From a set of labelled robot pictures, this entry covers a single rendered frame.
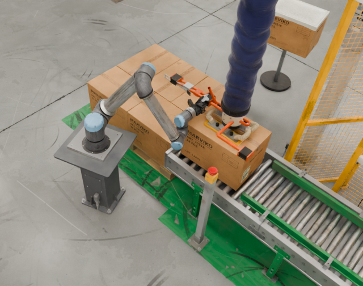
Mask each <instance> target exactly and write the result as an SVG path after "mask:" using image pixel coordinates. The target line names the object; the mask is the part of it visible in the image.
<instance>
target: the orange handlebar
mask: <svg viewBox="0 0 363 286"><path fill-rule="evenodd" d="M181 82H183V83H184V84H186V83H187V82H186V81H184V80H181ZM193 89H194V90H195V91H193V90H192V89H190V90H189V91H190V92H192V93H193V94H194V95H195V96H197V97H202V95H205V93H204V92H203V91H202V90H200V89H197V88H195V87H193ZM210 104H211V105H213V106H214V107H215V108H217V109H219V110H220V111H222V109H221V107H219V106H218V105H216V104H214V103H213V102H211V103H210ZM222 112H223V111H222ZM243 120H244V121H245V122H247V123H248V124H247V123H245V122H244V121H239V122H240V123H241V124H243V125H244V126H247V127H248V126H250V125H251V122H250V121H249V120H247V119H246V118H243ZM233 123H234V122H233V121H231V122H229V123H228V124H227V125H226V126H224V127H223V128H222V129H221V130H220V131H219V132H218V133H217V134H216V135H217V137H218V138H219V139H221V140H222V141H224V142H225V143H227V144H229V145H230V146H232V147H233V148H234V149H236V150H237V151H239V150H240V149H241V148H240V147H238V146H236V145H235V144H233V143H232V142H231V141H229V140H228V139H226V138H224V137H223V136H221V135H220V134H221V133H223V132H224V131H225V130H227V128H228V127H230V126H231V125H232V124H233Z"/></svg>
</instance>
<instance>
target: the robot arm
mask: <svg viewBox="0 0 363 286"><path fill-rule="evenodd" d="M155 72H156V69H155V67H154V65H153V64H151V63H149V62H144V63H142V64H141V66H140V68H139V69H138V70H137V71H136V72H135V73H134V74H133V75H132V76H131V77H130V78H129V79H128V80H127V81H126V82H125V83H124V84H122V85H121V86H120V87H119V88H118V89H117V90H116V91H115V92H114V93H113V94H112V95H111V96H110V97H109V98H108V99H101V100H100V101H98V102H97V104H96V106H95V108H94V110H93V111H92V113H90V114H88V115H87V116H86V117H85V120H84V126H85V134H86V138H85V140H84V144H85V148H86V149H88V150H89V151H92V152H99V151H101V150H104V149H105V148H106V147H107V145H108V138H107V137H106V135H105V128H106V126H107V124H108V122H109V120H110V118H111V117H113V116H114V115H115V114H116V112H117V109H118V108H119V107H120V106H121V105H123V104H124V103H125V102H126V101H127V100H128V99H129V98H130V97H131V96H133V95H134V94H135V93H137V95H138V97H139V98H140V99H143V100H144V102H145V103H146V105H147V106H148V108H149V109H150V111H151V112H152V114H153V115H154V117H155V118H156V120H157V121H158V123H159V124H160V126H161V127H162V129H163V130H164V132H165V133H166V135H167V136H168V138H169V140H170V141H171V147H172V148H173V149H175V150H180V149H181V148H182V147H183V144H184V141H185V138H186V137H187V135H188V122H189V121H190V120H191V119H193V118H194V117H195V116H198V115H199V114H202V113H203V111H204V112H205V107H206V108H208V106H206V104H205V103H204V101H206V100H209V98H208V97H207V96H208V94H206V95H204V96H202V97H200V98H199V99H198V101H197V102H196V103H195V104H193V101H192V100H191V99H188V101H187V103H188V105H189V107H188V108H187V109H186V110H184V111H183V112H181V113H180V114H178V115H177V116H176V117H175V118H174V123H175V125H176V128H175V126H174V125H173V123H172V121H171V120H170V118H169V117H168V115H167V114H166V112H165V111H164V109H163V107H162V106H161V104H160V103H159V101H158V99H157V98H156V97H155V95H154V93H153V91H154V90H153V88H152V86H151V82H152V80H153V77H154V75H155Z"/></svg>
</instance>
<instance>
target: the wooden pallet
mask: <svg viewBox="0 0 363 286"><path fill-rule="evenodd" d="M129 149H130V150H131V151H132V152H134V153H135V154H137V155H138V156H139V157H140V158H142V159H143V160H144V161H145V162H147V163H148V164H149V165H150V166H152V167H153V168H154V169H156V170H157V171H158V172H159V173H161V174H162V175H163V176H164V177H166V178H167V179H168V180H169V181H170V180H171V179H173V178H174V177H175V175H174V174H173V173H172V172H170V171H169V170H167V169H166V168H165V167H164V166H162V165H161V164H160V163H159V162H157V161H156V160H155V159H154V158H152V157H151V156H149V155H148V154H147V153H145V152H144V151H143V150H142V149H140V148H139V147H138V146H137V145H135V144H134V143H132V145H131V146H130V148H129Z"/></svg>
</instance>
